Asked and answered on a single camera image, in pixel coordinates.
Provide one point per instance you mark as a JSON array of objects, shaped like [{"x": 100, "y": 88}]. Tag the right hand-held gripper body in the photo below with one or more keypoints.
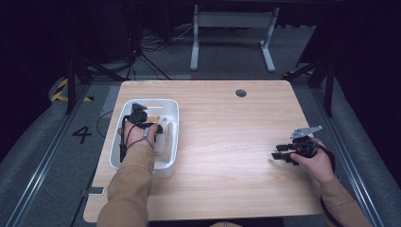
[{"x": 304, "y": 143}]

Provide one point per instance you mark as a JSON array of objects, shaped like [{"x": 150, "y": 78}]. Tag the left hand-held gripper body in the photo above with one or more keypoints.
[{"x": 138, "y": 114}]

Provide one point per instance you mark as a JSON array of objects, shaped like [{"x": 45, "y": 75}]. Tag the white plastic bin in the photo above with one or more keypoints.
[{"x": 171, "y": 110}]

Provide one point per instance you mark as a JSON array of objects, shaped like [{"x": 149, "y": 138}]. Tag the person's left hand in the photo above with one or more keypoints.
[{"x": 137, "y": 134}]

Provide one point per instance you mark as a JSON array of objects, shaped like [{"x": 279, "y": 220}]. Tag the person's right hand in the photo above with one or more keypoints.
[{"x": 317, "y": 165}]

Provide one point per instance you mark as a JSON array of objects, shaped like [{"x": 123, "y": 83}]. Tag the grey table grommet hole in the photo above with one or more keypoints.
[{"x": 240, "y": 93}]

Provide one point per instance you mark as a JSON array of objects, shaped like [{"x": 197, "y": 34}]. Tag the black metal stand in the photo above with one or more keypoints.
[
  {"x": 324, "y": 75},
  {"x": 78, "y": 75}
]

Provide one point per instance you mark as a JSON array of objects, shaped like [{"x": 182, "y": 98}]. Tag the metal floor rail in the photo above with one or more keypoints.
[
  {"x": 346, "y": 157},
  {"x": 44, "y": 164}
]

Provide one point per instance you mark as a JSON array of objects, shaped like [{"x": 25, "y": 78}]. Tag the grey table bracket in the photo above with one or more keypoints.
[{"x": 93, "y": 191}]

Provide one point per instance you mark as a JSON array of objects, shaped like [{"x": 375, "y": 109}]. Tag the white metal desk frame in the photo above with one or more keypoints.
[{"x": 233, "y": 19}]

